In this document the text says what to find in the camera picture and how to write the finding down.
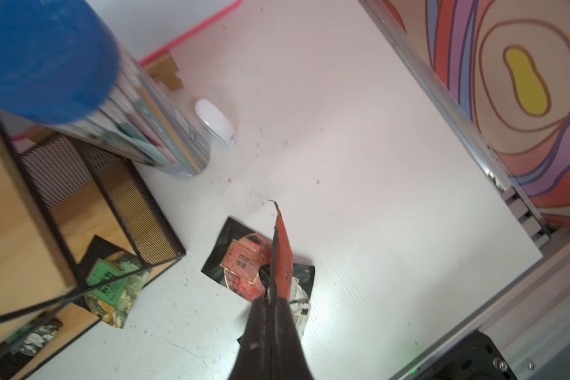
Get green tea bag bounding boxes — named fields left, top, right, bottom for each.
left=75, top=235, right=151, bottom=329
left=0, top=318, right=63, bottom=379

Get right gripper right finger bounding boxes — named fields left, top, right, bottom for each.
left=275, top=298, right=313, bottom=379

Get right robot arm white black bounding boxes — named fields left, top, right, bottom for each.
left=229, top=264, right=516, bottom=379

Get black wire wooden two-tier shelf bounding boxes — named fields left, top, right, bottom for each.
left=0, top=118, right=185, bottom=379

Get red black tea bag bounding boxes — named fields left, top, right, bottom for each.
left=201, top=218, right=272, bottom=302

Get blue-lidded pencil tube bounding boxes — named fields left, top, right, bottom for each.
left=0, top=1, right=211, bottom=177

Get green tea bag right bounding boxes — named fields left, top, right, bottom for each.
left=75, top=235, right=151, bottom=329

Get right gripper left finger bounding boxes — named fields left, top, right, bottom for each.
left=229, top=265, right=272, bottom=380

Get green tea bag left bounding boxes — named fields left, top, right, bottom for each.
left=0, top=318, right=63, bottom=379

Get bright red tea bag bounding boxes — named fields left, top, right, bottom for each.
left=269, top=200, right=293, bottom=301

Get white floral black tea bag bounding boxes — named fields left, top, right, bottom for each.
left=224, top=264, right=316, bottom=338

